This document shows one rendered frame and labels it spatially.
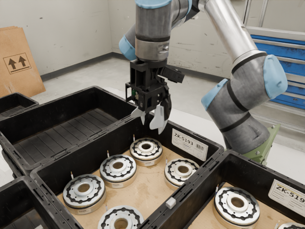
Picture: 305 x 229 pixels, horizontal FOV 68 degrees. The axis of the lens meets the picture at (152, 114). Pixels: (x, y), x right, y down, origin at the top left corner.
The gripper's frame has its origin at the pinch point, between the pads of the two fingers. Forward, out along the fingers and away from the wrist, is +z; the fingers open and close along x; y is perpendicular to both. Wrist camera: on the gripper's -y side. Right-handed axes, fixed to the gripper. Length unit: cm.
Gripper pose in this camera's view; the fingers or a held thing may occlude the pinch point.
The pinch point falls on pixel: (153, 124)
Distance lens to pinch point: 63.5
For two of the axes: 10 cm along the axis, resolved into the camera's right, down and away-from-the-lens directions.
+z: -0.5, 8.3, 5.6
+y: -6.8, 3.8, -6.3
